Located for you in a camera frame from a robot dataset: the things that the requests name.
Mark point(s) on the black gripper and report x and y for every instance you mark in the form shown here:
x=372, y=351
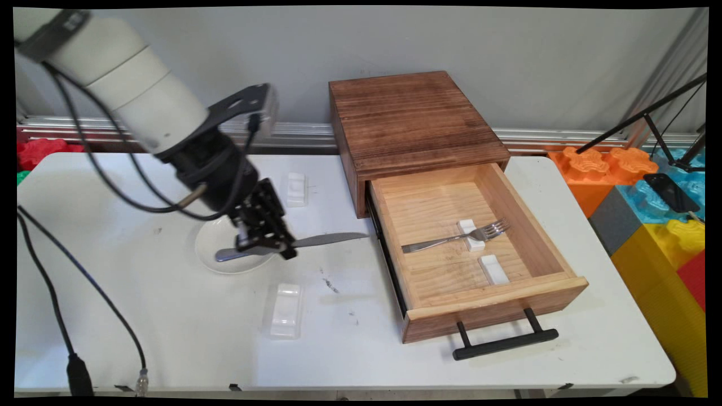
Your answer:
x=211, y=169

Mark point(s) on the silver table knife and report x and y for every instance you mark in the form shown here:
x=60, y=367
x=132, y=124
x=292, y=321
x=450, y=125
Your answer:
x=333, y=240

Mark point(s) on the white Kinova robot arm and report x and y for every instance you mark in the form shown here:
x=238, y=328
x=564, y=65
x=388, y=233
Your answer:
x=113, y=73

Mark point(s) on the white ceramic cutlery rest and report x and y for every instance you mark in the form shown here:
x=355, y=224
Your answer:
x=296, y=192
x=477, y=246
x=495, y=270
x=286, y=313

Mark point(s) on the white round plate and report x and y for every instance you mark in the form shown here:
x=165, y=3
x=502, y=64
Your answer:
x=208, y=242

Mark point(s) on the silver fork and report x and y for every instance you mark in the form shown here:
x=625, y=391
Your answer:
x=440, y=243

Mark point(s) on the light wooden drawer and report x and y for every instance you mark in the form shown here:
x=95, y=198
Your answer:
x=440, y=273

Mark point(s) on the dark wooden cabinet box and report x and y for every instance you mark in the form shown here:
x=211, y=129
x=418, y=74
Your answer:
x=412, y=118

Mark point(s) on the red foam piece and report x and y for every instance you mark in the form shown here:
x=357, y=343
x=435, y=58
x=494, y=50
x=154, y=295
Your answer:
x=42, y=152

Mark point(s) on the green foam piece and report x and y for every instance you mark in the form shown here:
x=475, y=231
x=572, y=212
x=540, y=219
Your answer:
x=21, y=177

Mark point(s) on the orange foam block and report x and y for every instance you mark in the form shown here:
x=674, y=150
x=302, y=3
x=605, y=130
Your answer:
x=586, y=186

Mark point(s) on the grey foam block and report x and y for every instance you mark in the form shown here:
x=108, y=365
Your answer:
x=615, y=223

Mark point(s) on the blue foam block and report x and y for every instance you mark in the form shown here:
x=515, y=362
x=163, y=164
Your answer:
x=643, y=204

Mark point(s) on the black tripod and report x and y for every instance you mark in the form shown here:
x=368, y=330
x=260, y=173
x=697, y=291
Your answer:
x=637, y=117

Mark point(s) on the black smartphone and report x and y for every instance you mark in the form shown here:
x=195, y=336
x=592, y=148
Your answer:
x=671, y=193

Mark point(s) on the red foam block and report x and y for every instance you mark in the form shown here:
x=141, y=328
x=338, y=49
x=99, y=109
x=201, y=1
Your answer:
x=694, y=279

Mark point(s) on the grey curtain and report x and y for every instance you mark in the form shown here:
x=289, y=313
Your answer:
x=677, y=67

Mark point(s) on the aluminium rail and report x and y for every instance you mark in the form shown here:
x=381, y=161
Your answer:
x=316, y=132

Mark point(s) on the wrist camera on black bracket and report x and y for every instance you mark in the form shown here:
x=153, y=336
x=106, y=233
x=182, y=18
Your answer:
x=242, y=104

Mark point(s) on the black drawer slide rail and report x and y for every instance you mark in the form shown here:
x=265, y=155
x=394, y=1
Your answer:
x=389, y=265

